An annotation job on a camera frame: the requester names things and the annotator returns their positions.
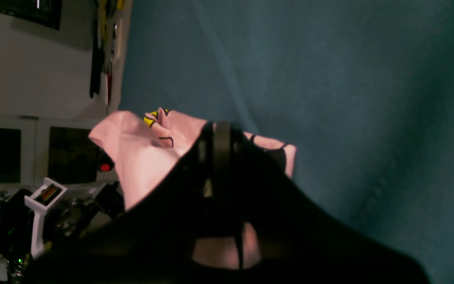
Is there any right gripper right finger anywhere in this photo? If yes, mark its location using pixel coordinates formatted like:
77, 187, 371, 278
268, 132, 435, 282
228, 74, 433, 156
231, 129, 430, 284

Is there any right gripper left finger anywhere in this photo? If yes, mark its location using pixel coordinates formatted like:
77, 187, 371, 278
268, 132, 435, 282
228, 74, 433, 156
25, 121, 232, 284

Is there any pink T-shirt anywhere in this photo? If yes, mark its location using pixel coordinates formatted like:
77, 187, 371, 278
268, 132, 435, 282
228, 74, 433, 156
89, 108, 297, 270

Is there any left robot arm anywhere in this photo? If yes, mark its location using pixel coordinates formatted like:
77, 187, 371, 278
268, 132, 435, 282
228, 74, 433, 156
0, 177, 125, 284

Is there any teal table cloth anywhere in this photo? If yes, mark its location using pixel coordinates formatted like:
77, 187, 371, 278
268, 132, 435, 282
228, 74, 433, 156
119, 0, 454, 284

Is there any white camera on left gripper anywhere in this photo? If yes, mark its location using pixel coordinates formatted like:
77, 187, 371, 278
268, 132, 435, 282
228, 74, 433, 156
24, 177, 67, 260

